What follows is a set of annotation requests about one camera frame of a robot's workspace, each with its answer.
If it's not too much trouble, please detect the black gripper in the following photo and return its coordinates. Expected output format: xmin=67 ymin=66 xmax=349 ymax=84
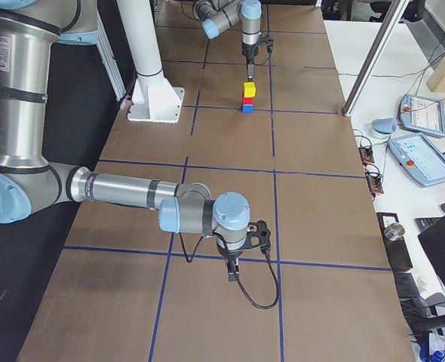
xmin=242 ymin=44 xmax=259 ymax=82
xmin=216 ymin=241 xmax=243 ymax=282

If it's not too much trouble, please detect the yellow wooden block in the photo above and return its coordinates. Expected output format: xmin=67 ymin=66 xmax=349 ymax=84
xmin=243 ymin=81 xmax=256 ymax=98

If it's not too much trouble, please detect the red wooden block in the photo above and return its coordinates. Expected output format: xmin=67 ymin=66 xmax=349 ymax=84
xmin=241 ymin=97 xmax=253 ymax=106

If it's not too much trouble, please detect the blue wooden block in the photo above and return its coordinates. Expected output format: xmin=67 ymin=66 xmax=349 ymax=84
xmin=241 ymin=104 xmax=253 ymax=113

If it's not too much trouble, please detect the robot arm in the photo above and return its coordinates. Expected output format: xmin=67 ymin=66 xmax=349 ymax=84
xmin=192 ymin=0 xmax=262 ymax=81
xmin=0 ymin=8 xmax=169 ymax=292

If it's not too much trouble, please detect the orange black power strip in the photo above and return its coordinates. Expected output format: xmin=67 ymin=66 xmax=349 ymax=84
xmin=358 ymin=146 xmax=384 ymax=199

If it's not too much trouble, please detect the metal cup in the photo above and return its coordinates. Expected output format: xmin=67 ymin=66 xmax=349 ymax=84
xmin=383 ymin=222 xmax=405 ymax=241

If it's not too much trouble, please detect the white side desk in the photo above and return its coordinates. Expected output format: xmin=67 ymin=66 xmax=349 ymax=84
xmin=324 ymin=20 xmax=445 ymax=299

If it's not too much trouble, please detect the far blue teach pendant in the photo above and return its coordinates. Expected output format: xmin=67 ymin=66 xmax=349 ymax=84
xmin=397 ymin=94 xmax=445 ymax=137

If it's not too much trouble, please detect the blue teach pendant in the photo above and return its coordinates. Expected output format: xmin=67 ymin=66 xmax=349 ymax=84
xmin=397 ymin=94 xmax=445 ymax=137
xmin=388 ymin=133 xmax=445 ymax=187

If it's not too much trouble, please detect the near blue teach pendant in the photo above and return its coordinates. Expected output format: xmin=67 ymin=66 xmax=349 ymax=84
xmin=388 ymin=133 xmax=445 ymax=187

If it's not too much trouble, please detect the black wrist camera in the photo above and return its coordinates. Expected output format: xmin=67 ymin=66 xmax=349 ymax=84
xmin=259 ymin=33 xmax=274 ymax=57
xmin=240 ymin=220 xmax=271 ymax=256

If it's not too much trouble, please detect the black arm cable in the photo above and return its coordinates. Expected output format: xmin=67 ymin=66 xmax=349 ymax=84
xmin=179 ymin=233 xmax=280 ymax=309

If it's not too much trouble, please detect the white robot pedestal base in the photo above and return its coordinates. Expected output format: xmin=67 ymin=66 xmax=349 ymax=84
xmin=117 ymin=0 xmax=185 ymax=124

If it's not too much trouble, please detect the aluminium frame post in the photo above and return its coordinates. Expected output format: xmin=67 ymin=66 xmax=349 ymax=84
xmin=342 ymin=0 xmax=410 ymax=117

